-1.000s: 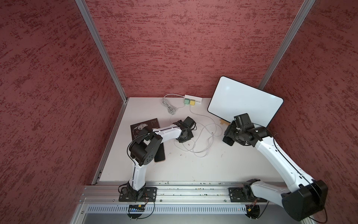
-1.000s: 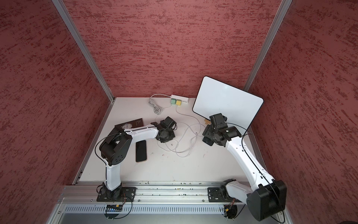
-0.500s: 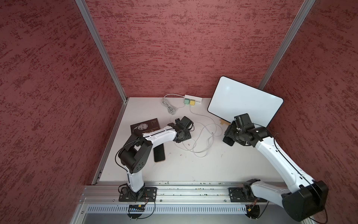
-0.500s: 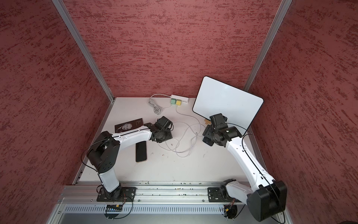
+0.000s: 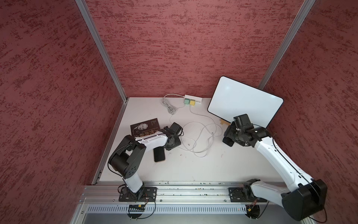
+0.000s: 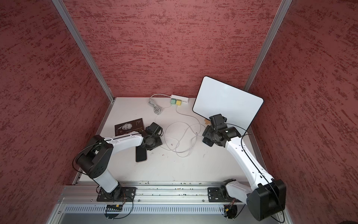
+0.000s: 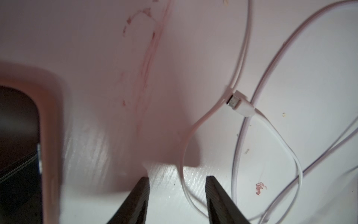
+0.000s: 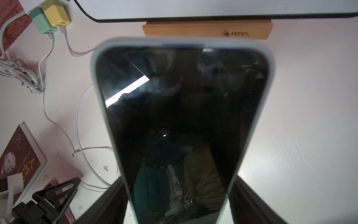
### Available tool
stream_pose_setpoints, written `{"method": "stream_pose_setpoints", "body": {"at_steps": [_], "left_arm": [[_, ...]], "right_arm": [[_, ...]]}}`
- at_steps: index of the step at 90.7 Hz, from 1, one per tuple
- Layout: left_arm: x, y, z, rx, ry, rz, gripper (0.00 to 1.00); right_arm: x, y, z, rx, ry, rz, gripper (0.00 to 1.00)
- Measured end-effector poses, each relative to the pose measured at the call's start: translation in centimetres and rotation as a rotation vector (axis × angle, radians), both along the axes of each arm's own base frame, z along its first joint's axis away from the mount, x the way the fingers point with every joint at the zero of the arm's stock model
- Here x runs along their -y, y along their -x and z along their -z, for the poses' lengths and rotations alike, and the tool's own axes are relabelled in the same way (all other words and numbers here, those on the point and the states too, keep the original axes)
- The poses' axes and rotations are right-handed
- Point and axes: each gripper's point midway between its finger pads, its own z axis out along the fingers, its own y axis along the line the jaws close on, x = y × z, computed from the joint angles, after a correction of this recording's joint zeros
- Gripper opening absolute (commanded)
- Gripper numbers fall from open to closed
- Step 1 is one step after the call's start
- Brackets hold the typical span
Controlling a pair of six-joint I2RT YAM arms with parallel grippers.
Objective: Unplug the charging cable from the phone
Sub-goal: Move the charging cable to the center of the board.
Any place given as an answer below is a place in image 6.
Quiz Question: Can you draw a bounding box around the green-edged black phone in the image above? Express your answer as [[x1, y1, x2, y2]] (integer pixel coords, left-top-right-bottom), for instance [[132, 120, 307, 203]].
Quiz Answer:
[[202, 137, 214, 147]]

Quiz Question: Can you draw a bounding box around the thin white charging cable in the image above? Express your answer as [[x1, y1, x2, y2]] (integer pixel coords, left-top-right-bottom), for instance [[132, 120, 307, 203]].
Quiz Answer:
[[153, 103, 180, 152]]

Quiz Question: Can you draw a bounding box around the thick white charging cable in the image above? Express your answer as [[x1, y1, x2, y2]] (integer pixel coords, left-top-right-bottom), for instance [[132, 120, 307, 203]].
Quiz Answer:
[[162, 105, 206, 157]]

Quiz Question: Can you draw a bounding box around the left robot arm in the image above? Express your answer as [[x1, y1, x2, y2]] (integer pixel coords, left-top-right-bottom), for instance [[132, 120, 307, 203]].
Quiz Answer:
[[72, 127, 163, 201]]

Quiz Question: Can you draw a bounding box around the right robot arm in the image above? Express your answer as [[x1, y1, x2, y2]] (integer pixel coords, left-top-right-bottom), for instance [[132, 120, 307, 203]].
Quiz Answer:
[[203, 125, 287, 221]]

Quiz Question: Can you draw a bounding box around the dark book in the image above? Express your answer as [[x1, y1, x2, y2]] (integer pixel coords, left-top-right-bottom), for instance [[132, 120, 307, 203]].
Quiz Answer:
[[115, 118, 144, 136]]

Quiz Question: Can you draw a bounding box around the white board tablet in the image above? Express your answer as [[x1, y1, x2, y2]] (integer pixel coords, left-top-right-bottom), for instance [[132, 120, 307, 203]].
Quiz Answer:
[[193, 76, 264, 135]]

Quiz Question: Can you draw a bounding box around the white power strip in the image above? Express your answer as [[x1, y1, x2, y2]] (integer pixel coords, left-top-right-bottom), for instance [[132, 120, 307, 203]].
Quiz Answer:
[[171, 95, 189, 103]]

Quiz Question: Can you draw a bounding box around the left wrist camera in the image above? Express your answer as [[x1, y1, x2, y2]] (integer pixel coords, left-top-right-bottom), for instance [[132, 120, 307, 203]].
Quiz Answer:
[[145, 122, 163, 136]]

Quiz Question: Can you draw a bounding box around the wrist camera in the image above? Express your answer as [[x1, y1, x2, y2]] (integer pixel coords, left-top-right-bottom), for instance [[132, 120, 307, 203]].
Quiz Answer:
[[145, 122, 163, 136], [209, 114, 227, 131]]

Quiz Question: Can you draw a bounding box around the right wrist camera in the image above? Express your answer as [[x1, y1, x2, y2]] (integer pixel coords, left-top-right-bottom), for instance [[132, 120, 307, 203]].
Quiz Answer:
[[209, 114, 227, 131]]

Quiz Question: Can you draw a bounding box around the grey power cord bundle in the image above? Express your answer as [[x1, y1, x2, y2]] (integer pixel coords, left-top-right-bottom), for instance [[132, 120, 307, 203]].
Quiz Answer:
[[147, 93, 172, 115]]

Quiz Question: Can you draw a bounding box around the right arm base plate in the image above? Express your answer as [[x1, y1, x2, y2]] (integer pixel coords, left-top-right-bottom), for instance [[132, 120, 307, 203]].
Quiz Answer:
[[208, 186, 241, 203]]

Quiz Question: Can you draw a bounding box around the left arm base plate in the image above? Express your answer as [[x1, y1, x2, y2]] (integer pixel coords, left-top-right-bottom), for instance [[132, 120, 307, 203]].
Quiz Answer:
[[97, 186, 137, 202]]

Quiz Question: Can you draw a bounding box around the aluminium rail frame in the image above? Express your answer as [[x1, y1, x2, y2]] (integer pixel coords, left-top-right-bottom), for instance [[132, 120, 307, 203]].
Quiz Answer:
[[47, 181, 258, 224]]

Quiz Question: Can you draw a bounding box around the right corner aluminium post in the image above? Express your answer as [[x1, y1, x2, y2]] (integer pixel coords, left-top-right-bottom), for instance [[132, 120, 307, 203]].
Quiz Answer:
[[244, 0, 292, 91]]

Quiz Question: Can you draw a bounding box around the corner aluminium post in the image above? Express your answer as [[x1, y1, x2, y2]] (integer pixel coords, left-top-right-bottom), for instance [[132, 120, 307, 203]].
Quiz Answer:
[[52, 0, 115, 104], [244, 0, 292, 91]]

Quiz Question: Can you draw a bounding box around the left corner aluminium post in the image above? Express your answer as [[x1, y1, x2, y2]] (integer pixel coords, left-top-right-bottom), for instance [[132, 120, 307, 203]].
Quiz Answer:
[[52, 0, 115, 104]]

